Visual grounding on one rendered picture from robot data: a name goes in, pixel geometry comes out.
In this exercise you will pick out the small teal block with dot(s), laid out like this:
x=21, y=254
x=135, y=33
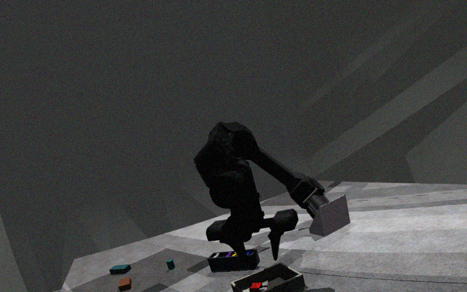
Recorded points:
x=170, y=264

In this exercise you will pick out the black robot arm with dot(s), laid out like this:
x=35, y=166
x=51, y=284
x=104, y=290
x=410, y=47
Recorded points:
x=222, y=165

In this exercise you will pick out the orange-brown rectangular block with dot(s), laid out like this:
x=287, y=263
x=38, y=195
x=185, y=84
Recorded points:
x=125, y=283

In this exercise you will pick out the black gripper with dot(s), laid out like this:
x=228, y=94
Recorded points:
x=282, y=221

